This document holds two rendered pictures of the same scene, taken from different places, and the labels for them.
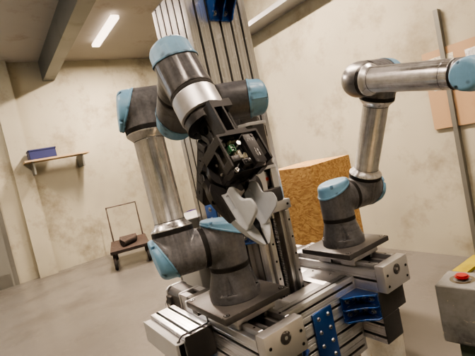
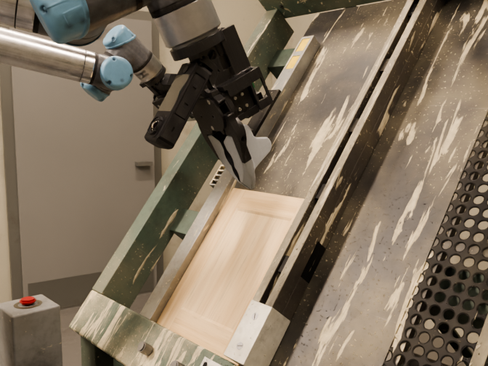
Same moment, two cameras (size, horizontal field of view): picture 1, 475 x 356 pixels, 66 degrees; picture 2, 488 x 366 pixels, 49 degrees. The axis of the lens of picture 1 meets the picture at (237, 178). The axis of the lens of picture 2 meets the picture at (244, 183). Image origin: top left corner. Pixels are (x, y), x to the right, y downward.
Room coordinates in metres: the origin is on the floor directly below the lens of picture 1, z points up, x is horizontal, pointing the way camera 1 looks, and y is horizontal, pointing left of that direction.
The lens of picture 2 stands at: (0.51, 0.73, 1.41)
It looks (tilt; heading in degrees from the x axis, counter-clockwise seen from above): 7 degrees down; 270
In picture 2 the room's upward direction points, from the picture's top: straight up
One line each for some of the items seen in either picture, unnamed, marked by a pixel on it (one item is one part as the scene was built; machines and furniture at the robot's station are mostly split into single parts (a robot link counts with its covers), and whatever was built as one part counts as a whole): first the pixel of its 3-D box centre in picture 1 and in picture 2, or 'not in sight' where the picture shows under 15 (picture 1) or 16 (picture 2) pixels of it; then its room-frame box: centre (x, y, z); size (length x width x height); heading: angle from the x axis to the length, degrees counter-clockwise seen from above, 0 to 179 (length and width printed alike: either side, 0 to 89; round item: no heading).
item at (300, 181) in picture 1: (323, 241); not in sight; (2.83, -0.55, 0.63); 0.50 x 0.42 x 1.25; 131
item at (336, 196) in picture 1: (336, 197); not in sight; (1.33, -0.34, 1.20); 0.13 x 0.12 x 0.14; 115
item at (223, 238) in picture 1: (221, 239); not in sight; (1.05, 0.08, 1.20); 0.13 x 0.12 x 0.14; 111
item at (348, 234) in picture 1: (341, 229); not in sight; (1.33, -0.33, 1.09); 0.15 x 0.15 x 0.10
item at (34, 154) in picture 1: (42, 154); not in sight; (6.56, 3.30, 2.15); 0.44 x 0.33 x 0.17; 124
